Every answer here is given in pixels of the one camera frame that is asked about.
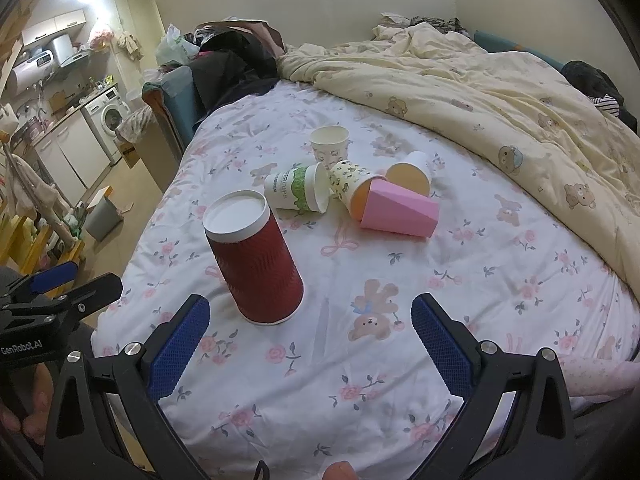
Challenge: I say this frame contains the striped cloth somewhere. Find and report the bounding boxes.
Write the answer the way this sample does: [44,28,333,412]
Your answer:
[590,94,638,128]

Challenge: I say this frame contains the pink hanging bag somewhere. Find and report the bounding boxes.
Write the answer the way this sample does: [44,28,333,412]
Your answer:
[87,19,120,53]

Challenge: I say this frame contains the white patterned paper cup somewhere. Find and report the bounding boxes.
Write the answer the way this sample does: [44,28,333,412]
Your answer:
[309,126,350,165]

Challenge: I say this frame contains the white kitchen cabinet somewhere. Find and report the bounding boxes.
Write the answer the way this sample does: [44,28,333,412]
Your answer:
[30,107,112,206]

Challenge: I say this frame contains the white water heater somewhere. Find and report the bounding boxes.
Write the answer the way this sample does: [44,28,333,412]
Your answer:
[10,47,57,98]

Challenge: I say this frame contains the white and green paper cup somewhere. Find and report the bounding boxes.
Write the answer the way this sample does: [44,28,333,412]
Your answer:
[263,162,331,214]

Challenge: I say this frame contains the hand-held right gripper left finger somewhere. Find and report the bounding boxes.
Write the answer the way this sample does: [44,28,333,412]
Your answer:
[44,294,211,480]

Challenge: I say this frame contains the white cup with orange inside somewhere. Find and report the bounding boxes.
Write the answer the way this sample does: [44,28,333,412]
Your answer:
[385,151,433,197]

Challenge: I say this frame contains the pink faceted cup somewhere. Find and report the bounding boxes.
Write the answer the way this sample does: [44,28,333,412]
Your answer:
[359,180,441,238]

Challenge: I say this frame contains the yellow patterned paper cup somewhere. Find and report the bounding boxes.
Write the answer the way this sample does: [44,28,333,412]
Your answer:
[329,160,388,221]

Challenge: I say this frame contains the crumpled patterned clothes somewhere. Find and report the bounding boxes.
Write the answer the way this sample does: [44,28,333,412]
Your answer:
[372,12,473,41]

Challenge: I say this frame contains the white washing machine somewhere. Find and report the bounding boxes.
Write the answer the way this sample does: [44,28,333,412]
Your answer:
[82,86,132,166]

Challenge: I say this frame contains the cream bear print blanket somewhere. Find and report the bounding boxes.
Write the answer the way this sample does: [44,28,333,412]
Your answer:
[275,25,640,306]

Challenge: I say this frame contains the red ribbed paper cup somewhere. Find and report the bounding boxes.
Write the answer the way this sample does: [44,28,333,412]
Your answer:
[202,190,305,327]

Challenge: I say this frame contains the teal headboard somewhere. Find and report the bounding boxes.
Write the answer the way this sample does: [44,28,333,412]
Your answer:
[472,30,568,73]

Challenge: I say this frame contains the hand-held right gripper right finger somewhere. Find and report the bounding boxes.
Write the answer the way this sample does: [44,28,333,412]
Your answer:
[410,293,577,480]

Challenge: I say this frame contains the yellow wooden rack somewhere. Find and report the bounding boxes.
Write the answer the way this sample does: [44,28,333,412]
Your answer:
[0,210,86,281]

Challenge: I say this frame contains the white plastic bag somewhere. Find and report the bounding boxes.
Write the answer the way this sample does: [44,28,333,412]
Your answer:
[156,23,200,66]

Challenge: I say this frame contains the white wall cabinets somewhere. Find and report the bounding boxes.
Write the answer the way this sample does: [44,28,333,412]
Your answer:
[20,9,93,47]

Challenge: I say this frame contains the pile of dark clothes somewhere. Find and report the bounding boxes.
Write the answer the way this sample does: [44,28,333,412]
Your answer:
[187,20,286,116]

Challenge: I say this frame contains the person's pink pajama leg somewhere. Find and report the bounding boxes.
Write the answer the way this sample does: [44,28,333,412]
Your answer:
[557,352,640,406]

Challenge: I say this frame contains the cardboard box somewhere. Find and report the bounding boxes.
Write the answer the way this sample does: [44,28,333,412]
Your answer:
[114,137,142,169]

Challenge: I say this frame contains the grey trash bin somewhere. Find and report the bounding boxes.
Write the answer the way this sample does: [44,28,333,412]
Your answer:
[85,195,123,242]

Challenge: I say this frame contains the blue chair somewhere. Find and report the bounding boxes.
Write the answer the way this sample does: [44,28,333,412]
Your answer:
[141,65,206,161]

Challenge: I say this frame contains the person's left hand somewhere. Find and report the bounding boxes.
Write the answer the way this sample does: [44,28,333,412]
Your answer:
[0,360,58,448]

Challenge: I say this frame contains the dark garment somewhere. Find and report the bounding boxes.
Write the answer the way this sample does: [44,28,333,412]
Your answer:
[561,60,621,103]

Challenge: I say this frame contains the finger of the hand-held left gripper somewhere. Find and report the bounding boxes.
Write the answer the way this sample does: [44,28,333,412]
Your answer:
[0,260,82,307]
[0,272,124,333]

